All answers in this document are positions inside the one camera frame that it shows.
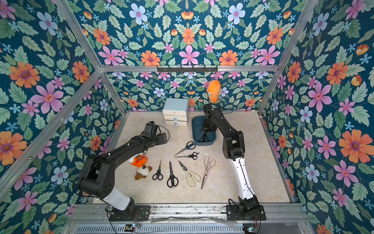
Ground black scissors centre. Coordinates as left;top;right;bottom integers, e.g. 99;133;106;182
167;161;179;188

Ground white ventilation grille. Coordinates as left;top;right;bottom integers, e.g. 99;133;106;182
74;223;244;234

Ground brown white plush toy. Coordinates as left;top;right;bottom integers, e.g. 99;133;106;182
135;165;153;180

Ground black wall hook rail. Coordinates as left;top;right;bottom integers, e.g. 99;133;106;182
156;65;218;73

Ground cream mini drawer cabinet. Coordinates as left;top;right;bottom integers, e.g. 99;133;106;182
162;98;189;126

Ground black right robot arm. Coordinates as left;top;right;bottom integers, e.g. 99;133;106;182
203;104;261;218

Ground pink kitchen scissors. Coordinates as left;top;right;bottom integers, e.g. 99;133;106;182
201;156;216;190

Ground blue handled scissors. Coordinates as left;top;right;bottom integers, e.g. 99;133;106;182
174;141;196;156

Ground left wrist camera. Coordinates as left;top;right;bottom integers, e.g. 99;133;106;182
141;121;158;139

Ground orange plush toy hanging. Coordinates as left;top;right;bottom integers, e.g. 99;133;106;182
207;80;221;103

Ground orange tiger plush toy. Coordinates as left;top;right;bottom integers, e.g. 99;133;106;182
128;153;148;168

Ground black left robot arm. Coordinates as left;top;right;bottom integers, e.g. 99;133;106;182
78;133;168;211

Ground small black scissors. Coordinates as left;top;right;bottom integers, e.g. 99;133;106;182
176;152;199;160
198;131;210;142
152;160;164;181

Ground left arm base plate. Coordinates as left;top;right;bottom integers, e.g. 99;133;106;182
110;205;151;222

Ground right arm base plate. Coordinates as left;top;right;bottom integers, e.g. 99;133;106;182
226;204;267;221

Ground cream kitchen scissors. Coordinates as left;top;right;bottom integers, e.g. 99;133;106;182
179;161;202;188

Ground teal plastic storage box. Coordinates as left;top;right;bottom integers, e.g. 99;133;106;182
191;116;216;146

